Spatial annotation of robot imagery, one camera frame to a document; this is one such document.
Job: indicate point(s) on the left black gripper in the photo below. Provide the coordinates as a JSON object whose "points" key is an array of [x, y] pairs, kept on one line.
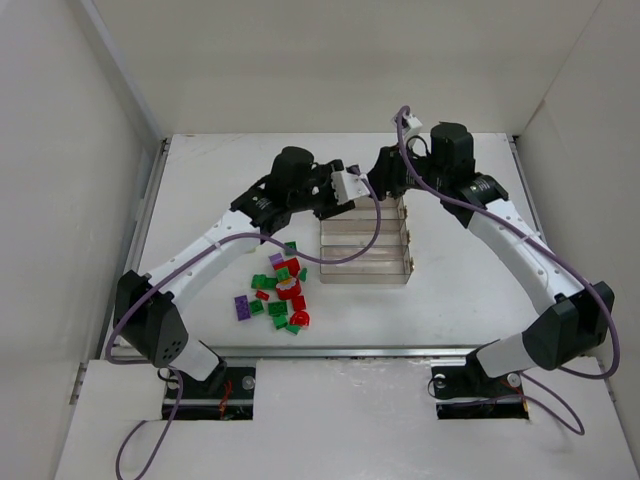
{"points": [[324, 192]]}

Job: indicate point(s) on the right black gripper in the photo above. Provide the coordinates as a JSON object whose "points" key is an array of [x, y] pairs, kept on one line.
{"points": [[386, 171]]}

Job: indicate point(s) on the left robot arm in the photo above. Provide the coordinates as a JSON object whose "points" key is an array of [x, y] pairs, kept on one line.
{"points": [[149, 307]]}

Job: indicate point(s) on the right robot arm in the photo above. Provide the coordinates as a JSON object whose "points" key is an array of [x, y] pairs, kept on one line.
{"points": [[574, 315]]}

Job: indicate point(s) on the clear compartment organizer tray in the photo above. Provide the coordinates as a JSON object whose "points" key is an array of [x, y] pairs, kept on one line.
{"points": [[367, 245]]}

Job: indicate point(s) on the green lego square brick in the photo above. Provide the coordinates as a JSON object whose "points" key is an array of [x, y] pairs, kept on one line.
{"points": [[290, 248]]}

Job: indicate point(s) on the red lego block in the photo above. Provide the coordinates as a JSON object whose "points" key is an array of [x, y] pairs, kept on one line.
{"points": [[292, 265]]}

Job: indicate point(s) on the purple lego round brick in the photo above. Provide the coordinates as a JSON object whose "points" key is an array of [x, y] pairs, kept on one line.
{"points": [[276, 259]]}

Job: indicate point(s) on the green lego on red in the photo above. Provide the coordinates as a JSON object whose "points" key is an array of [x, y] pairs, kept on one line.
{"points": [[283, 274]]}

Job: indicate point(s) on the green lego brick left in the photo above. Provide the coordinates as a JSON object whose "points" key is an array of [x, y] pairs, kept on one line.
{"points": [[263, 282]]}

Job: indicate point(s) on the red lego small brick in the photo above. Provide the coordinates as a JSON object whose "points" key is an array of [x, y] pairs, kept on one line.
{"points": [[299, 303]]}

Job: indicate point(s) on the green lego brick lower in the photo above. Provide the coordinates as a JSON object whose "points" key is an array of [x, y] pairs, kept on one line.
{"points": [[277, 308]]}

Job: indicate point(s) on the red lego arch piece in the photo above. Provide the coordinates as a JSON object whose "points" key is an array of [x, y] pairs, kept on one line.
{"points": [[300, 318]]}

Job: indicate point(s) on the green lego small bottom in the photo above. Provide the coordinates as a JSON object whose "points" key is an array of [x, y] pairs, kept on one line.
{"points": [[293, 329]]}

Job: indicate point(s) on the purple lego long plate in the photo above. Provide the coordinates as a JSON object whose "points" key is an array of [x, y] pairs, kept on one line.
{"points": [[242, 307]]}

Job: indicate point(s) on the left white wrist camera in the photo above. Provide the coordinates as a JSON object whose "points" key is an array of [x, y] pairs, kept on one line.
{"points": [[349, 185]]}

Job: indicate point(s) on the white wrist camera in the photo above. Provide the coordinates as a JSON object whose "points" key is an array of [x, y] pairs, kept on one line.
{"points": [[409, 124], [349, 185]]}

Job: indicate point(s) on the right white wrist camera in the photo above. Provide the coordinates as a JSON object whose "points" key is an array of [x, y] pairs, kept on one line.
{"points": [[409, 124]]}

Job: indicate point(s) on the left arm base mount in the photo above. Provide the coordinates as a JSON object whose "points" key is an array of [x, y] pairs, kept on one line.
{"points": [[232, 400]]}

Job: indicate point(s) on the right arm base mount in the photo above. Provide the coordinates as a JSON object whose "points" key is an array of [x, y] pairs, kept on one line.
{"points": [[462, 396]]}

